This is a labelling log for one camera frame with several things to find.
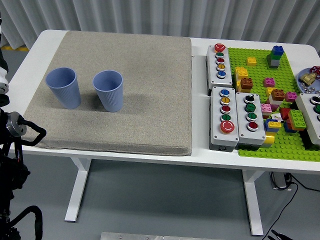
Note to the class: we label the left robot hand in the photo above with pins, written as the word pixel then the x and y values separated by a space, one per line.
pixel 2 77

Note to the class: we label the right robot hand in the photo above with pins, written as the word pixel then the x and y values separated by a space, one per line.
pixel 276 236

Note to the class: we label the blue ribbed plastic cup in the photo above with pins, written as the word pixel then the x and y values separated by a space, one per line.
pixel 65 92
pixel 110 95

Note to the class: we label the white table leg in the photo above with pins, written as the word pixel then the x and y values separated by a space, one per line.
pixel 77 190
pixel 252 200

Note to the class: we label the grey power strip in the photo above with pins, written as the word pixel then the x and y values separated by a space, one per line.
pixel 278 180

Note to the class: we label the yellow and grey toy brick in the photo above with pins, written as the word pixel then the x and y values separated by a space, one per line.
pixel 270 140

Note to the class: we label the multicolour toy brick stack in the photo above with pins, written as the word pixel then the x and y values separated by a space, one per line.
pixel 290 128

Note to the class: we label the blue and yellow toy brick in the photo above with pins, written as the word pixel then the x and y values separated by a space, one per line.
pixel 272 125

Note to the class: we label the large green toy brick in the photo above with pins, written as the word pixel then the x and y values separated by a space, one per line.
pixel 297 119

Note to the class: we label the small white paper tag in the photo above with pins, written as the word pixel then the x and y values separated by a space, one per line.
pixel 276 116

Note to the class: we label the red toy brick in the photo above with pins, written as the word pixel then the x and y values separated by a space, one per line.
pixel 285 113

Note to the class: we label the grey push-button control box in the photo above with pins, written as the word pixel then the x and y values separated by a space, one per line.
pixel 310 117

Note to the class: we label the pink toy brick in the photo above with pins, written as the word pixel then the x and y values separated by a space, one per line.
pixel 266 109
pixel 291 97
pixel 269 82

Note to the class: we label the cream toy brick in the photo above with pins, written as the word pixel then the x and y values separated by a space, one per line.
pixel 274 103

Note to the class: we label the grey five-button control box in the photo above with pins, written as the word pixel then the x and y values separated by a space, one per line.
pixel 216 117
pixel 226 77

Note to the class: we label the grey-brown fabric mat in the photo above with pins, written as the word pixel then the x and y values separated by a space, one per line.
pixel 140 100

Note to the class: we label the brown toy brick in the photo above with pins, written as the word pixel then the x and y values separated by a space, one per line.
pixel 277 95
pixel 246 83

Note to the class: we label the white pleated curtain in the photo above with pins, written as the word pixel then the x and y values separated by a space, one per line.
pixel 150 15

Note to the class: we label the blue dish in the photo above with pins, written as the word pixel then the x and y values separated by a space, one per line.
pixel 300 77

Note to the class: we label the brass pipe fitting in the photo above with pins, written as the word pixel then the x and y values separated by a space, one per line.
pixel 307 78

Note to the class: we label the green studded baseplate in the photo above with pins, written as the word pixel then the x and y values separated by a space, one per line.
pixel 260 72

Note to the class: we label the yellow toy brick stack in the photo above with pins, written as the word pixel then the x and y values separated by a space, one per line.
pixel 241 72

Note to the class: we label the red white valve wheel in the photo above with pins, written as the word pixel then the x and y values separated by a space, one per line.
pixel 315 70

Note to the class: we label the small yellow toy brick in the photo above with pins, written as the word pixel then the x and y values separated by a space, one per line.
pixel 251 61

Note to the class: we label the dark green toy brick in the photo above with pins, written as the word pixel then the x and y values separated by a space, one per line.
pixel 272 57

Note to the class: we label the grey selector switch control box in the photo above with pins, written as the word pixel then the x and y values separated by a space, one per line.
pixel 260 130

